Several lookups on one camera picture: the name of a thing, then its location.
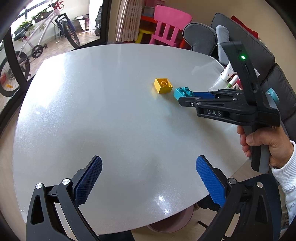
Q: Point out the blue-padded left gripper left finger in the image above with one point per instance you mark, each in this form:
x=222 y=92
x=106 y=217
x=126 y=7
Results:
x=84 y=180

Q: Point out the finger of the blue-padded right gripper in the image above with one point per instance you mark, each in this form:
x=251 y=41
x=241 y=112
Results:
x=188 y=101
x=203 y=95

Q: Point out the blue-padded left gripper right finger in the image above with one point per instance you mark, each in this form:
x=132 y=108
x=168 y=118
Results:
x=214 y=180

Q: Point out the teal toy brick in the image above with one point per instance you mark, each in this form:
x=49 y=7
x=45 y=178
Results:
x=183 y=92

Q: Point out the yellow toy brick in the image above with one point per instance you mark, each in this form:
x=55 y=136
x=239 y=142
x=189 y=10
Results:
x=162 y=85

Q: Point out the white sleeved right forearm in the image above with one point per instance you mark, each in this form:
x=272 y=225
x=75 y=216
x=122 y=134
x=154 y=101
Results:
x=284 y=172

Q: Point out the pink trash bin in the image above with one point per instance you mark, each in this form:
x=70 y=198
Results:
x=173 y=223

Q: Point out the person's right hand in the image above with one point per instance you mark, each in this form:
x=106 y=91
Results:
x=278 y=143

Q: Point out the Union Jack tissue box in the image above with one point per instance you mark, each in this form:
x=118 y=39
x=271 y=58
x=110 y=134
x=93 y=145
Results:
x=238 y=85

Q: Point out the teal metal thermos bottle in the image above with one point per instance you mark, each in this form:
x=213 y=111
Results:
x=272 y=98

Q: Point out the small white green-capped tube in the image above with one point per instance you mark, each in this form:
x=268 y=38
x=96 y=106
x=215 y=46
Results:
x=233 y=81

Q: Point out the white cream tube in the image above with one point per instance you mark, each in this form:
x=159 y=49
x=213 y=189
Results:
x=227 y=73

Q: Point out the dark grey sofa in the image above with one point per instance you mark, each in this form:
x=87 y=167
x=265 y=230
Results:
x=203 y=39

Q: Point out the light grey pillow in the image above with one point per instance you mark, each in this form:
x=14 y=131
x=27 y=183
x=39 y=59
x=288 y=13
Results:
x=222 y=37

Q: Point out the pink kids chair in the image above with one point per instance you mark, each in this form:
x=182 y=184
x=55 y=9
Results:
x=170 y=22

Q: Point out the yellow kids stool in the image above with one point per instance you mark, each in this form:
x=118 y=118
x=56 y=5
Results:
x=141 y=33

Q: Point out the red kids table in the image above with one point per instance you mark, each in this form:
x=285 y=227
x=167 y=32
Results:
x=149 y=24

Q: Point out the pink striped curtain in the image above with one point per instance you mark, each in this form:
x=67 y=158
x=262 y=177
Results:
x=128 y=20

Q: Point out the white bicycle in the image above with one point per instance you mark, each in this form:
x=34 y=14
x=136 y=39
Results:
x=32 y=33

